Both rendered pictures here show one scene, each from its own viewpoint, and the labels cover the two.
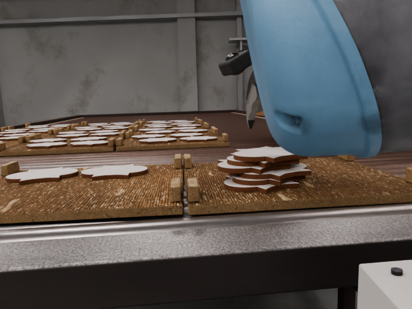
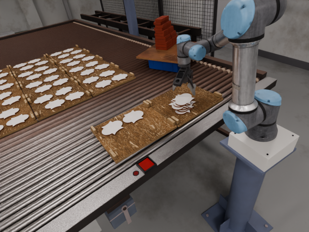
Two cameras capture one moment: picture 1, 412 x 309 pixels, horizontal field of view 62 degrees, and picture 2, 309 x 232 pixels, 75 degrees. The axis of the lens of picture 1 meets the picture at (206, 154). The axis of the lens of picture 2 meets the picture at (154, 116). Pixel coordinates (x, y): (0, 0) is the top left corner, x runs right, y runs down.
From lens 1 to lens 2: 87 cm
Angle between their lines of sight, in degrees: 38
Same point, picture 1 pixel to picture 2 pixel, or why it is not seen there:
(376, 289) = (233, 136)
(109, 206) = (161, 133)
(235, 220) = (189, 124)
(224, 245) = (196, 133)
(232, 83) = not seen: outside the picture
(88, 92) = not seen: outside the picture
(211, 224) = (185, 127)
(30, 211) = (145, 144)
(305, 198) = (199, 112)
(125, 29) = not seen: outside the picture
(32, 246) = (159, 151)
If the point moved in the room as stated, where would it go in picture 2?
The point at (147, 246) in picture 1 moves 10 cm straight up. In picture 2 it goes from (182, 140) to (182, 126)
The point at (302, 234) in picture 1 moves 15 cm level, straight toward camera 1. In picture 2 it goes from (206, 124) to (220, 140)
